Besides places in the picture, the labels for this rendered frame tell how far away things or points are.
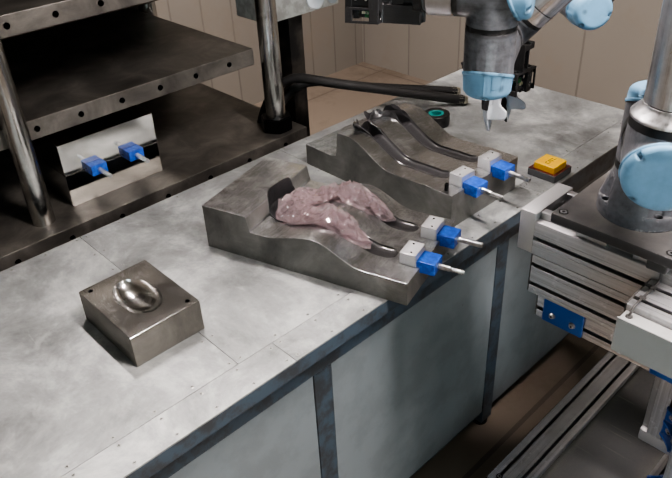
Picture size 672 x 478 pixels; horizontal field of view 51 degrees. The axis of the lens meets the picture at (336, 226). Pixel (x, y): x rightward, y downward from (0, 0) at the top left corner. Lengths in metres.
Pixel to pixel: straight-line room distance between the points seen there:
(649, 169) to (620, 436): 1.12
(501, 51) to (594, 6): 0.42
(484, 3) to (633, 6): 2.87
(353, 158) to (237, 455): 0.79
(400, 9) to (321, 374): 0.76
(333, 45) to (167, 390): 3.77
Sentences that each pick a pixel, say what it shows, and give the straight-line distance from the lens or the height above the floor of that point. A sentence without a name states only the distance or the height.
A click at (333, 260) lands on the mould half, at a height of 0.86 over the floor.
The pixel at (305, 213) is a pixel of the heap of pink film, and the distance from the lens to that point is 1.55.
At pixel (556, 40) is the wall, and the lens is 4.13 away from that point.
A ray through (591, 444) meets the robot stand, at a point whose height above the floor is 0.21.
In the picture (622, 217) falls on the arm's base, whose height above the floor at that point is 1.06.
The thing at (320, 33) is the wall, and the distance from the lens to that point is 4.75.
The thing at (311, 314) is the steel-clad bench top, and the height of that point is 0.80.
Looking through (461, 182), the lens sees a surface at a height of 0.90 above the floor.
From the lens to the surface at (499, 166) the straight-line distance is 1.72.
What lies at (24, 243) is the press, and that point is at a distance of 1.86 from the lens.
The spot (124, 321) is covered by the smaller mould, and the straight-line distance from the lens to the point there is 1.37.
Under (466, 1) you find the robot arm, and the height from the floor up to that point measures 1.43.
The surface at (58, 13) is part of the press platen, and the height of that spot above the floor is 1.26.
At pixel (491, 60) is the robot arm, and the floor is 1.35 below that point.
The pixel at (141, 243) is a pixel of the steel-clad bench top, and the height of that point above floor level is 0.80.
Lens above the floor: 1.70
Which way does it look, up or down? 32 degrees down
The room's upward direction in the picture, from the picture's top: 3 degrees counter-clockwise
